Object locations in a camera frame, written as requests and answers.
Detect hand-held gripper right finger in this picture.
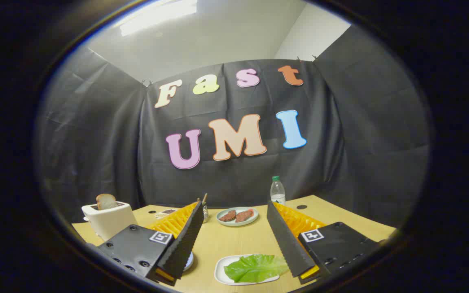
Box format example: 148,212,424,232
266,200,383,285

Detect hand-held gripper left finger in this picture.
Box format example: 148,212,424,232
95,199,205,286

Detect green lettuce leaf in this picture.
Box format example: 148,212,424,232
224,254,290,283

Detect bread slice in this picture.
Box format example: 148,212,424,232
96,194,118,210

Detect glass utensil holder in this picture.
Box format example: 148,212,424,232
197,193,210,223

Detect white oblong plate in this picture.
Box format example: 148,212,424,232
214,254,281,286

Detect clear plastic water bottle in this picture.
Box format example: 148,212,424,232
270,176,286,205

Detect pale green plate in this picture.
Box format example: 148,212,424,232
216,207,259,227

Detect white toaster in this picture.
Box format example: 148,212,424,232
81,201,138,241

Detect black backdrop cloth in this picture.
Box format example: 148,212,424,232
35,25,430,228

